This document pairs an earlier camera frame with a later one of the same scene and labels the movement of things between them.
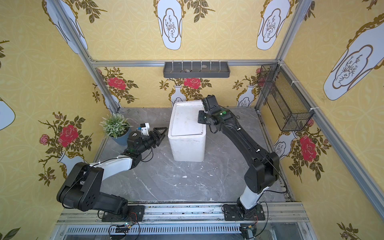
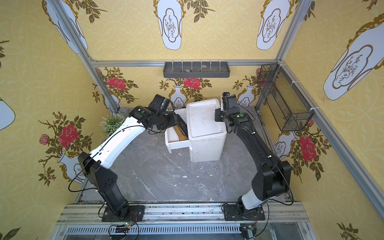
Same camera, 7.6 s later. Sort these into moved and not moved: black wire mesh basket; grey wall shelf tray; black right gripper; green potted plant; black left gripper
Moved: black right gripper; black left gripper
Not moved: black wire mesh basket; green potted plant; grey wall shelf tray
